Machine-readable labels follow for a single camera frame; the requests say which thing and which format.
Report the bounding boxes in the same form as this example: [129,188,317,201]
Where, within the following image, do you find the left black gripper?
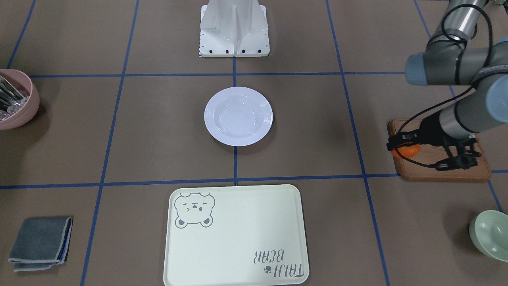
[387,112,451,151]

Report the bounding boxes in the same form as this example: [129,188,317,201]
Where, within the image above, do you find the orange fruit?
[390,144,421,159]

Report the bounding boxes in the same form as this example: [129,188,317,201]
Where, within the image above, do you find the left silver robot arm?
[387,0,507,150]

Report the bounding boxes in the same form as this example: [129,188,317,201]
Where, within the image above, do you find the wooden tray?
[393,141,492,182]

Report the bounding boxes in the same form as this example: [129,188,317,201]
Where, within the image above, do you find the cream bear tray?
[163,184,310,286]

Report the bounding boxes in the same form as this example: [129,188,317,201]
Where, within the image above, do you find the green bowl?
[468,210,508,262]

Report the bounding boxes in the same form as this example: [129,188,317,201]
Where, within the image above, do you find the white plate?
[204,87,274,147]

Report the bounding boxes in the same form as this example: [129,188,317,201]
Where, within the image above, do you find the grey folded cloth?
[8,216,74,272]

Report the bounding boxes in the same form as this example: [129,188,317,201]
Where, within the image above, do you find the pink bowl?
[0,69,40,130]

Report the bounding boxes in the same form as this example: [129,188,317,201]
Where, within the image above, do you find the clear ice cubes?
[0,97,29,121]

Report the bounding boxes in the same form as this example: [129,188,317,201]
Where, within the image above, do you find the metal scoop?
[0,76,28,101]

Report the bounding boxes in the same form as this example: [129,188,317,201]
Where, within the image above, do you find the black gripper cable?
[391,4,495,169]

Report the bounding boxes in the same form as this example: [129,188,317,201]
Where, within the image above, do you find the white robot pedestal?
[198,0,270,58]

